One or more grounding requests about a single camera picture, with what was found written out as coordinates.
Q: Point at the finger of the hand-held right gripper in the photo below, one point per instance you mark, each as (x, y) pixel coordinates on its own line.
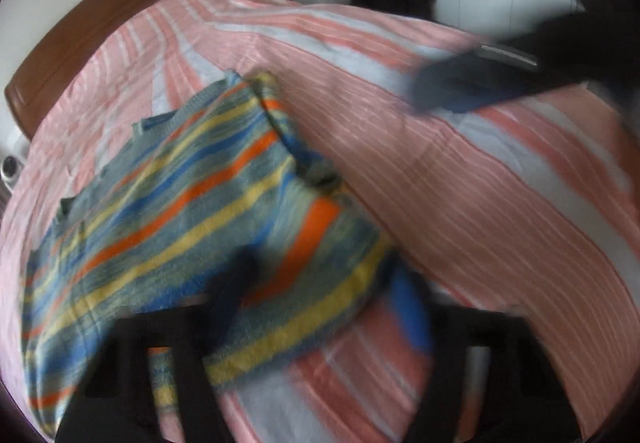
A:
(465, 85)

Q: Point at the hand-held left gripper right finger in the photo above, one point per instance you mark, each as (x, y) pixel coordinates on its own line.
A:
(411, 318)

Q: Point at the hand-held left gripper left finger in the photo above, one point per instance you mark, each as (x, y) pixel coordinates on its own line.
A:
(235, 293)

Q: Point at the striped knit sweater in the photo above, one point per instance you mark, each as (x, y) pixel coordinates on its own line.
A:
(200, 203)

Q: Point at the pink striped bed sheet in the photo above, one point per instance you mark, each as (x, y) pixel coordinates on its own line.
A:
(475, 203)

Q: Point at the small white fan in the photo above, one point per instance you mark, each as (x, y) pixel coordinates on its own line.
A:
(9, 165)

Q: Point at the wooden headboard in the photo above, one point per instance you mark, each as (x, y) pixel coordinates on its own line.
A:
(100, 18)

